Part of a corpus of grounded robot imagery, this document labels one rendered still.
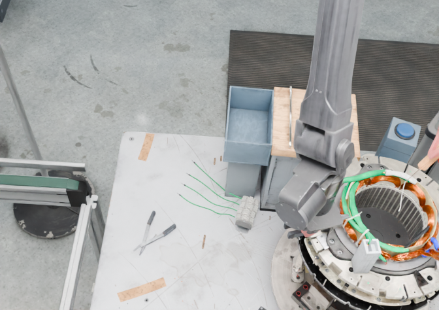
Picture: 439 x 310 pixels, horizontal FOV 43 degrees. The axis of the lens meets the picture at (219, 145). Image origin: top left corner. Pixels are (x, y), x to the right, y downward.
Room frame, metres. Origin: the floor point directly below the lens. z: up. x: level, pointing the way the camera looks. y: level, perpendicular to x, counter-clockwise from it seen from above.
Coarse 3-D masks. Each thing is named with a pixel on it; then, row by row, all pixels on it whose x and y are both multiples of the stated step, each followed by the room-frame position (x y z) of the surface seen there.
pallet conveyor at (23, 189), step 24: (48, 168) 0.82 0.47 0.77; (72, 168) 0.82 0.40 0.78; (0, 192) 0.76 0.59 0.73; (24, 192) 0.76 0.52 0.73; (48, 192) 0.76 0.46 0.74; (72, 192) 0.76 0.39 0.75; (96, 216) 0.76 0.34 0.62; (96, 240) 0.77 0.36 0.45; (72, 264) 0.58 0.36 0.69; (72, 288) 0.51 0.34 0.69
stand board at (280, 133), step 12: (276, 96) 0.90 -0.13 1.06; (288, 96) 0.90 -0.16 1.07; (300, 96) 0.90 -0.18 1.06; (276, 108) 0.86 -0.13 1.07; (288, 108) 0.86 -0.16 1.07; (300, 108) 0.86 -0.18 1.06; (276, 120) 0.82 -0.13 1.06; (288, 120) 0.82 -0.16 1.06; (276, 132) 0.79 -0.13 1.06; (288, 132) 0.79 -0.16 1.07; (276, 144) 0.75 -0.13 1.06; (288, 144) 0.76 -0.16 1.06; (288, 156) 0.74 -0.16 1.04; (360, 156) 0.74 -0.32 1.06
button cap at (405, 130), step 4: (400, 124) 0.86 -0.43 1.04; (404, 124) 0.86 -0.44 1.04; (408, 124) 0.86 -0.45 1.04; (400, 128) 0.85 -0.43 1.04; (404, 128) 0.85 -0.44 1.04; (408, 128) 0.85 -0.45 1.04; (412, 128) 0.85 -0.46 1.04; (400, 132) 0.84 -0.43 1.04; (404, 132) 0.84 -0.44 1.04; (408, 132) 0.84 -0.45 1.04; (412, 132) 0.84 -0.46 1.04; (404, 136) 0.83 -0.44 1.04; (408, 136) 0.83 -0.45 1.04
